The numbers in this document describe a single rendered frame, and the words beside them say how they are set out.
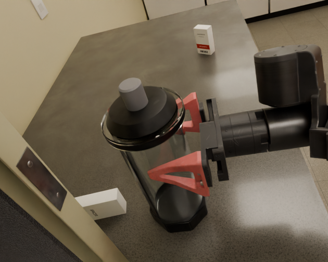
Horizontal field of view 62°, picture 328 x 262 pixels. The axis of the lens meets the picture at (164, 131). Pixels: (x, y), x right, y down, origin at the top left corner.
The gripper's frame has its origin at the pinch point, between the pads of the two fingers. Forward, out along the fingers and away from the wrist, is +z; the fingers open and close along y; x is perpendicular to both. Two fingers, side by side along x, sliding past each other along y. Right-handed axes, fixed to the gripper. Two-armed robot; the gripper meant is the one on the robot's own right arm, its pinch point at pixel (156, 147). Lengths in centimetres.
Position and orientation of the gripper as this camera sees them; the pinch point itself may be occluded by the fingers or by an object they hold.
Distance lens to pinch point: 39.1
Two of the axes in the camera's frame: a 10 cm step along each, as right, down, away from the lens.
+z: -9.6, 1.6, 2.1
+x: 2.6, 7.1, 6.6
